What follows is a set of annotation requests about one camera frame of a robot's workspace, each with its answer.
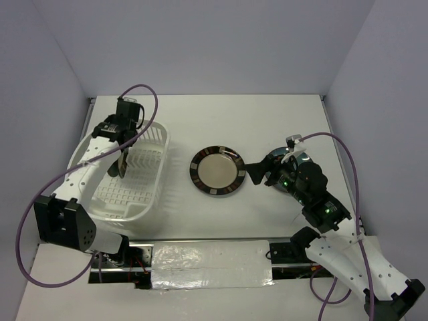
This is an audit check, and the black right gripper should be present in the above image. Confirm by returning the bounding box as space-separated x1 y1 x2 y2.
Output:
243 150 308 205

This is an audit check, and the black rimmed cream plate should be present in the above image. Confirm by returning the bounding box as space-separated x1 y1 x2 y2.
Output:
189 145 246 197

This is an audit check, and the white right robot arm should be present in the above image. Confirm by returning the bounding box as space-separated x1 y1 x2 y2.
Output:
245 156 425 320

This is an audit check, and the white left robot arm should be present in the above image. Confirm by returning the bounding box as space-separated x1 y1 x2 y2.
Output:
33 98 144 267

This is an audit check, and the white plastic dish rack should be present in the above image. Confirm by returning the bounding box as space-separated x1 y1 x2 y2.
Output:
54 121 170 229

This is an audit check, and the silver foil covered panel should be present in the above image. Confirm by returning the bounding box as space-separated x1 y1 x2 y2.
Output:
150 240 274 290

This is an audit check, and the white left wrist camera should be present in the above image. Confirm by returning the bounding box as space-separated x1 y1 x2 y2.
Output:
118 96 138 104

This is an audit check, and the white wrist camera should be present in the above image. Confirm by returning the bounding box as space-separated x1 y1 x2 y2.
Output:
118 96 138 104
280 134 306 164

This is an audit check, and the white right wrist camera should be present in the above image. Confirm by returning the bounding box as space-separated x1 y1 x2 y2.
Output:
280 134 306 164

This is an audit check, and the metal base rail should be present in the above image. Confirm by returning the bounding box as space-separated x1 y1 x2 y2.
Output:
88 240 320 290

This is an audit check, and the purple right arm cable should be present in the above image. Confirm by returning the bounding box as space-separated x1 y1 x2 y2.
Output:
294 132 379 321

